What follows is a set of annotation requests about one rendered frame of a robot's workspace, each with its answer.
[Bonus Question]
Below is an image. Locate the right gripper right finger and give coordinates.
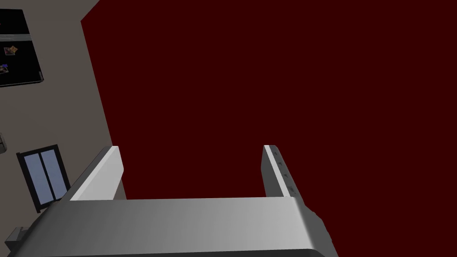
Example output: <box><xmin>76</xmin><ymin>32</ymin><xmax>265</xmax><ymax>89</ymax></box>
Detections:
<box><xmin>260</xmin><ymin>144</ymin><xmax>303</xmax><ymax>198</ymax></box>

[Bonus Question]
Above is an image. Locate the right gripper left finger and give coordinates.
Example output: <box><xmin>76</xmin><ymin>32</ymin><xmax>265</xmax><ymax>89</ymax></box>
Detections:
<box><xmin>60</xmin><ymin>145</ymin><xmax>125</xmax><ymax>202</ymax></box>

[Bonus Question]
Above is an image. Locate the black framed window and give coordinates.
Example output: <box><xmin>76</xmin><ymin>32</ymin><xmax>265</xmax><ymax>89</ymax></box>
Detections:
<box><xmin>16</xmin><ymin>144</ymin><xmax>72</xmax><ymax>214</ymax></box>

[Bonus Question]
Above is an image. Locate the black fridge with magnets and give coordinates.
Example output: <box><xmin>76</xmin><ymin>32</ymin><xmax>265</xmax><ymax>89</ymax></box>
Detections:
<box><xmin>0</xmin><ymin>8</ymin><xmax>45</xmax><ymax>88</ymax></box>

